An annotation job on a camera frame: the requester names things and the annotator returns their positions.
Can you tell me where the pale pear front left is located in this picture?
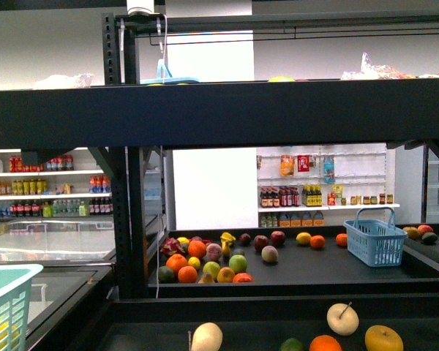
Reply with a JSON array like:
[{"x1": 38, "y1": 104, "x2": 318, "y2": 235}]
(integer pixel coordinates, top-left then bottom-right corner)
[{"x1": 190, "y1": 322, "x2": 223, "y2": 351}]

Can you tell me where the orange tangerine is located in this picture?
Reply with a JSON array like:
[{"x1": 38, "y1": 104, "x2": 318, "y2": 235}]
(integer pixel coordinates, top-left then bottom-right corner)
[{"x1": 309, "y1": 335, "x2": 342, "y2": 351}]

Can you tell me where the light blue carried basket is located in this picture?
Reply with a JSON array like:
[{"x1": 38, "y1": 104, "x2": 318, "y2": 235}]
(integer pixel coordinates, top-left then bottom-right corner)
[{"x1": 0, "y1": 264, "x2": 43, "y2": 350}]

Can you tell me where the blue basket on shelf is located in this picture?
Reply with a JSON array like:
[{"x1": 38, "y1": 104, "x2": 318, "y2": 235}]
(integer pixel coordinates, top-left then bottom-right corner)
[{"x1": 343, "y1": 206, "x2": 408, "y2": 268}]

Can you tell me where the green apple far shelf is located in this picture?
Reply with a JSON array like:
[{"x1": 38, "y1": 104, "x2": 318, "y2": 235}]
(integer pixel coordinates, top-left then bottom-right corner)
[{"x1": 228, "y1": 254, "x2": 248, "y2": 273}]

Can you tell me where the glass freezer chest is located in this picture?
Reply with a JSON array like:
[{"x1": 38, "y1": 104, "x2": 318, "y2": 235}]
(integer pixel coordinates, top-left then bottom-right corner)
[{"x1": 0, "y1": 218, "x2": 116, "y2": 330}]

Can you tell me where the pink dragon fruit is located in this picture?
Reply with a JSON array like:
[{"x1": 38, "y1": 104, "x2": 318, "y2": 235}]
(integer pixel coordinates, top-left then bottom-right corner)
[{"x1": 160, "y1": 238, "x2": 185, "y2": 257}]

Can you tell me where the white round pear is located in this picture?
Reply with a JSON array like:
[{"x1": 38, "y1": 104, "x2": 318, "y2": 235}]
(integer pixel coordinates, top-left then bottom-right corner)
[{"x1": 326, "y1": 302, "x2": 359, "y2": 336}]

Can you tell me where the white sauce shelf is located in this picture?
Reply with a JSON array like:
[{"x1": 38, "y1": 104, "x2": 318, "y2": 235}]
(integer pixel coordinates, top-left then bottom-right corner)
[{"x1": 256, "y1": 143, "x2": 399, "y2": 228}]

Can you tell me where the white dome camera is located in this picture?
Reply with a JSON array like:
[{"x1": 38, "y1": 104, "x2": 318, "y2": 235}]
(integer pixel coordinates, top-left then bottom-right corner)
[{"x1": 127, "y1": 0, "x2": 155, "y2": 15}]

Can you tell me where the white drinks shelf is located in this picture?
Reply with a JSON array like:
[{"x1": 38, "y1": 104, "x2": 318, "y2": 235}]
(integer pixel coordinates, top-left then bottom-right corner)
[{"x1": 0, "y1": 148, "x2": 113, "y2": 221}]

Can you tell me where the green lime upper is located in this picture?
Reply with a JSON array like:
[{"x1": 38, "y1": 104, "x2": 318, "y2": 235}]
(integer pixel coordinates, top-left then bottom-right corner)
[{"x1": 279, "y1": 338, "x2": 304, "y2": 351}]

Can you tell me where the yellow lemon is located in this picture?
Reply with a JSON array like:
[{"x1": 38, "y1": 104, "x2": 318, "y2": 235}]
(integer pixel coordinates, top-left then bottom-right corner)
[{"x1": 0, "y1": 317, "x2": 23, "y2": 351}]

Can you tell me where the yellow orange persimmon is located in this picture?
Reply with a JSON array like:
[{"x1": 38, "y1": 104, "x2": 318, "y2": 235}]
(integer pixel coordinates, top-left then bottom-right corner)
[{"x1": 364, "y1": 325, "x2": 404, "y2": 351}]

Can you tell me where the blue basket upper shelf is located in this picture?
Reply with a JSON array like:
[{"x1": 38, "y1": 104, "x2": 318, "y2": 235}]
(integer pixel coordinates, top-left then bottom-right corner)
[{"x1": 139, "y1": 58, "x2": 200, "y2": 85}]

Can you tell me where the yellow banana bunch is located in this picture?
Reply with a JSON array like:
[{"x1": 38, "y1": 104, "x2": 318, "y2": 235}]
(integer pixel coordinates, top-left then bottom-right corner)
[{"x1": 220, "y1": 232, "x2": 236, "y2": 257}]

